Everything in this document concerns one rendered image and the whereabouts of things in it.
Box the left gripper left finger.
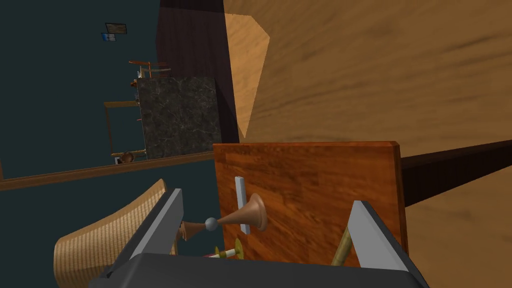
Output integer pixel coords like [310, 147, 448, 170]
[119, 188, 185, 264]

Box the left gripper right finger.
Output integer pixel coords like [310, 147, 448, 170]
[346, 200, 414, 274]

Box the brass bar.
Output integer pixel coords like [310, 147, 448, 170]
[331, 227, 354, 267]

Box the pale wooden curved chair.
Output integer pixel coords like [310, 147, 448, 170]
[53, 178, 179, 288]

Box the reddish brown wooden door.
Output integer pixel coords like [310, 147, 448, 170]
[212, 140, 410, 268]

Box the brass disc with white rod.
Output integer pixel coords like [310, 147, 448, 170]
[203, 238, 245, 261]

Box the grey door plate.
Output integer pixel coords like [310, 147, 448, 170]
[234, 175, 252, 236]

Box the dark marble cabinet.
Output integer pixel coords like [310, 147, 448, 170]
[135, 76, 223, 161]

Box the orange wooden chair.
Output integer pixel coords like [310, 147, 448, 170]
[128, 59, 172, 88]

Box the copper cone handle grey ball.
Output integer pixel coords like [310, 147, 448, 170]
[177, 193, 269, 242]

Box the wooden frame shelf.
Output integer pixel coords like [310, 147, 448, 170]
[103, 100, 148, 158]

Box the brown framed wall picture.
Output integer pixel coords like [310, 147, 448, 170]
[105, 22, 128, 35]

